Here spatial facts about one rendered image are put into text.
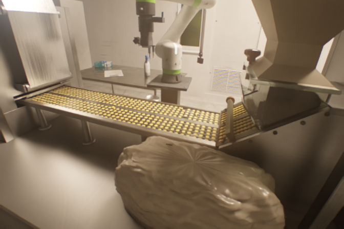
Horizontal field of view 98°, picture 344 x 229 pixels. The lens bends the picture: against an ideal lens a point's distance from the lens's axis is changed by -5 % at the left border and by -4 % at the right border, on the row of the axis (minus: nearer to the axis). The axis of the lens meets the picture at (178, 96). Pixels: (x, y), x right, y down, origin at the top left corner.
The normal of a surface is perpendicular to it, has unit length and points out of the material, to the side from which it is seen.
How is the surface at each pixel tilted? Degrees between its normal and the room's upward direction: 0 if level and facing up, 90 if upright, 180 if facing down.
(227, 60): 90
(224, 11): 90
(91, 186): 0
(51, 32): 90
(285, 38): 114
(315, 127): 90
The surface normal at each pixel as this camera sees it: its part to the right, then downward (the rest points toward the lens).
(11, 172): 0.04, -0.92
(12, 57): 0.95, 0.15
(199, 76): -0.30, 0.36
